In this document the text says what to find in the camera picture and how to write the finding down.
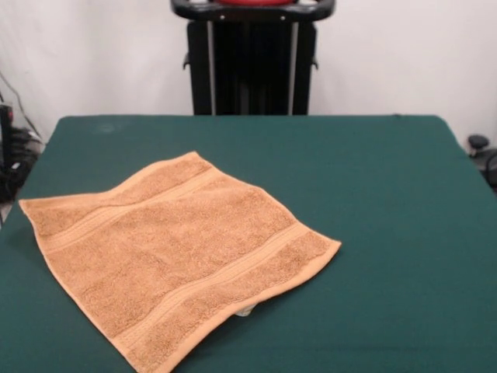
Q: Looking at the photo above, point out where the orange terry towel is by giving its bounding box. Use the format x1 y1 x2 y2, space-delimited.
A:
18 151 342 373

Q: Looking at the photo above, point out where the dark green tablecloth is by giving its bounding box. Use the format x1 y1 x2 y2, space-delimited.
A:
0 113 497 373

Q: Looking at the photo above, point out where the black electronics box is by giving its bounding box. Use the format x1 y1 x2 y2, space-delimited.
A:
0 103 16 174

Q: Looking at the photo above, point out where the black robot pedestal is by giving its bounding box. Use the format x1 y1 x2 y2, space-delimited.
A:
170 0 335 117

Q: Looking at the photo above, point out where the red robot base ring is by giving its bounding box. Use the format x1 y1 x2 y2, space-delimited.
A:
212 0 297 7

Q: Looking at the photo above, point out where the black cable bundle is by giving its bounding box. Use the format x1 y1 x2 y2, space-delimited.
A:
0 126 44 204

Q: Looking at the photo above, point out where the grey wall cable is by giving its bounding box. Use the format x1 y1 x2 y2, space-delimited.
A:
0 71 42 139

